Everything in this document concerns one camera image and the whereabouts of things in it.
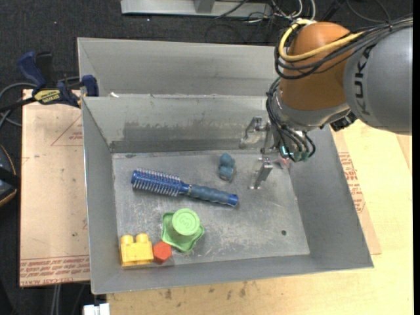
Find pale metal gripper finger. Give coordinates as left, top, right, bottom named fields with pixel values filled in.
left=240, top=116, right=271, bottom=150
left=247, top=156, right=275, bottom=190

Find blue-grey toy figure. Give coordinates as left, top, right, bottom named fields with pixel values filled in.
left=218, top=152, right=238, bottom=182

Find grey metal bin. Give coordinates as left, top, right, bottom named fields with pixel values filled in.
left=77, top=37, right=375, bottom=295

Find blue hairbrush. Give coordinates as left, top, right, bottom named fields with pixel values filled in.
left=131, top=168, right=240, bottom=209

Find green star-shaped cup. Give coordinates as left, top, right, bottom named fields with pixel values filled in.
left=161, top=207, right=206, bottom=253

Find red hexagonal block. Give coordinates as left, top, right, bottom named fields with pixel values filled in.
left=152, top=241, right=173, bottom=264

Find yellow toy brick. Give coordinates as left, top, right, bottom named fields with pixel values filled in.
left=119, top=232, right=155, bottom=268

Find brown cardboard board, red print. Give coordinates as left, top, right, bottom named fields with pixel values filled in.
left=18, top=89, right=383, bottom=288

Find black cylinder on white bracket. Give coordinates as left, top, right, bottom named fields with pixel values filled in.
left=329, top=111, right=358, bottom=133

